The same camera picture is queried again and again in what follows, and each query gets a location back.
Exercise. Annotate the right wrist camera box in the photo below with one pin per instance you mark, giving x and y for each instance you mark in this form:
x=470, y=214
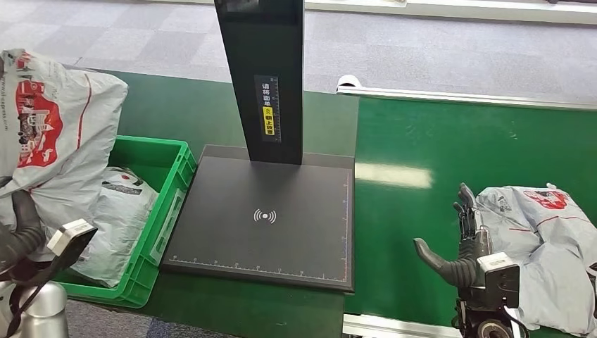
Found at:
x=501, y=280

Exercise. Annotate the crumpled grey mailer, small red print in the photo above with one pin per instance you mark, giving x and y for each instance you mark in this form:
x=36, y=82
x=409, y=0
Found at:
x=550, y=242

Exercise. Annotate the green conveyor belt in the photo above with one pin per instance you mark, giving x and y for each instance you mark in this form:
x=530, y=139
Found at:
x=410, y=224

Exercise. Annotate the white conveyor roller end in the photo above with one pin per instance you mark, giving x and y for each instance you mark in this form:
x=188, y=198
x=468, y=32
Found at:
x=349, y=83

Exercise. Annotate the grey mailer with big red print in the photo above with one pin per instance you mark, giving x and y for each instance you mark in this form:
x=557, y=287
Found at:
x=93, y=140

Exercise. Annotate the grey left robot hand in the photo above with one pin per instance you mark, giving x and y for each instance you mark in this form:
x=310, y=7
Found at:
x=28, y=228

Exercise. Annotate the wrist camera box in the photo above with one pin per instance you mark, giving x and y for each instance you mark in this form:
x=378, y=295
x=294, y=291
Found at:
x=501, y=280
x=70, y=233

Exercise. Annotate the green plastic crate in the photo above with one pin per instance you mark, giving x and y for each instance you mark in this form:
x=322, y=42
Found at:
x=140, y=154

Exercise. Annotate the long aluminium conveyor rail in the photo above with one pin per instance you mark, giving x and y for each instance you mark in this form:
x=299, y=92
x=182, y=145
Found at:
x=466, y=97

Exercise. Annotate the black inbound scanner machine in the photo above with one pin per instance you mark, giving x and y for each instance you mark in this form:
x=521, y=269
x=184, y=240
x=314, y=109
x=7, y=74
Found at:
x=261, y=242

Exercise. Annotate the ruler label with yellow sticker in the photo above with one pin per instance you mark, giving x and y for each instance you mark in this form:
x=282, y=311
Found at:
x=268, y=109

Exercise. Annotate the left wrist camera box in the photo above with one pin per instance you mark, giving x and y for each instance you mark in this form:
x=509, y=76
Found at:
x=70, y=233

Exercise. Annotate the grey mailer with black label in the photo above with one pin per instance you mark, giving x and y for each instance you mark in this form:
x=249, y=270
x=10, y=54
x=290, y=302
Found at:
x=116, y=219

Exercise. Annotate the short aluminium conveyor rail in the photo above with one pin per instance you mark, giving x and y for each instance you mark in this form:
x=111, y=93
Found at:
x=396, y=326

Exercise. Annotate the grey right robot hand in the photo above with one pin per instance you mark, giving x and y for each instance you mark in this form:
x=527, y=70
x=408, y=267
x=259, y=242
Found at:
x=466, y=268

